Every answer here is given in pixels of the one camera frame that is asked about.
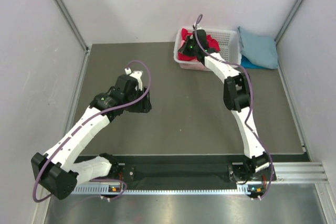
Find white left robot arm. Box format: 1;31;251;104
31;70;152;200

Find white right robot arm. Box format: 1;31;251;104
174;27;274;180

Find right aluminium corner post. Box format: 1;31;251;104
275;0;305;45

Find white plastic laundry basket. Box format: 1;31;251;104
173;26;242;72

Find aluminium corner post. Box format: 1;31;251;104
38;0;89;51
275;0;305;45

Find pink t-shirt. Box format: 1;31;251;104
177;39;198;63

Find left aluminium corner post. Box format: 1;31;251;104
38;0;89;51

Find aluminium front frame rail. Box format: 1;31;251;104
41;162;329;185

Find red t-shirt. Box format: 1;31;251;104
181;28;220;54

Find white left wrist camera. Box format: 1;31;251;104
124;67;143;91

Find grey-blue t-shirt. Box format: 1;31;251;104
238;26;278;69

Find grey slotted cable duct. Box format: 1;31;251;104
71;183;263;196

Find folded turquoise t-shirt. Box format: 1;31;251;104
241;55;265;69

